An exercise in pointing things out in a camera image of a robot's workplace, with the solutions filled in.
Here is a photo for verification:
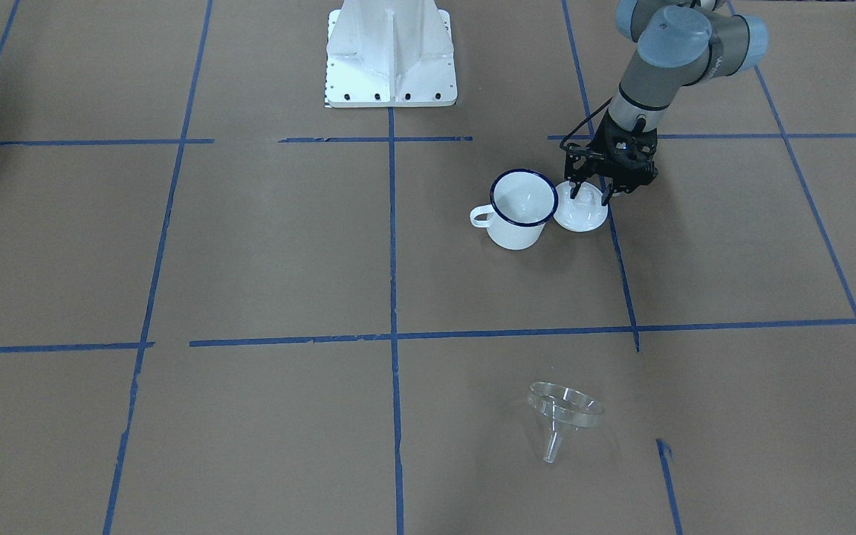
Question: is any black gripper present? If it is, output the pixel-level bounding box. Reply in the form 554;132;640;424
563;113;658;207

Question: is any white cup lid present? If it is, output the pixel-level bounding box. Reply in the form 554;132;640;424
553;181;609;233

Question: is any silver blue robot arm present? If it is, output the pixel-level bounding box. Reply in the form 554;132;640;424
560;1;770;204

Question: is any white enamel cup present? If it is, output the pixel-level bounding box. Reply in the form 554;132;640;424
469;169;560;250

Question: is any brown paper table cover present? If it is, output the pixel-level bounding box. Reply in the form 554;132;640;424
0;1;856;534

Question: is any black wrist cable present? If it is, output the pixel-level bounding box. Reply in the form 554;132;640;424
560;97;615;172

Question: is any white pedestal column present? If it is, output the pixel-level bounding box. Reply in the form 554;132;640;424
324;1;458;108

